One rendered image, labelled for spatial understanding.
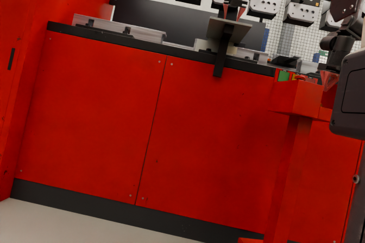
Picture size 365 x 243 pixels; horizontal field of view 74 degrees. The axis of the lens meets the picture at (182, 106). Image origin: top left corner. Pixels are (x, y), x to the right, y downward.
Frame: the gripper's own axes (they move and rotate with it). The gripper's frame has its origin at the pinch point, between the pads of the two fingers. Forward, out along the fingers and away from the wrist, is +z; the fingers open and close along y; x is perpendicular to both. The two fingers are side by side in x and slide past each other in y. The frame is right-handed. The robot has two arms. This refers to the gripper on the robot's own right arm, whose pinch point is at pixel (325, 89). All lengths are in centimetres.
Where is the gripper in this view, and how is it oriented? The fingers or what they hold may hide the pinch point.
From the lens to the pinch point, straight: 107.9
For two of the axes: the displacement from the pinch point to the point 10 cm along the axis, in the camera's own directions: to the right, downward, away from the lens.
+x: -9.6, -2.0, -2.0
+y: -1.3, -2.9, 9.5
